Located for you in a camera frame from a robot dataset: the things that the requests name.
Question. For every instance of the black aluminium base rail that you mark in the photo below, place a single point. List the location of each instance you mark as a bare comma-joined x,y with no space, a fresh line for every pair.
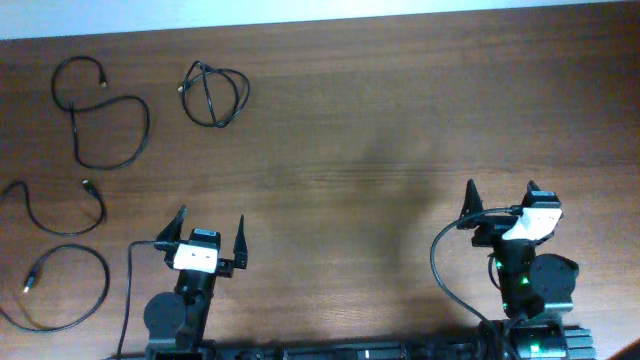
569,343

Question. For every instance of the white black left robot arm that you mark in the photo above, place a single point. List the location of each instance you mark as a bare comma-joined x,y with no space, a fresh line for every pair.
176,320

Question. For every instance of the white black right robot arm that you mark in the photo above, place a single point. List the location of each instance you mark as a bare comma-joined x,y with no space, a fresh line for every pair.
536,289

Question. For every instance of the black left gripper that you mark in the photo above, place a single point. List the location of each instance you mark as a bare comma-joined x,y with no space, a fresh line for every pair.
224,265

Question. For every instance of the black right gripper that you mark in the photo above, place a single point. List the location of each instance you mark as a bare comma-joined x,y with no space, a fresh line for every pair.
494,226

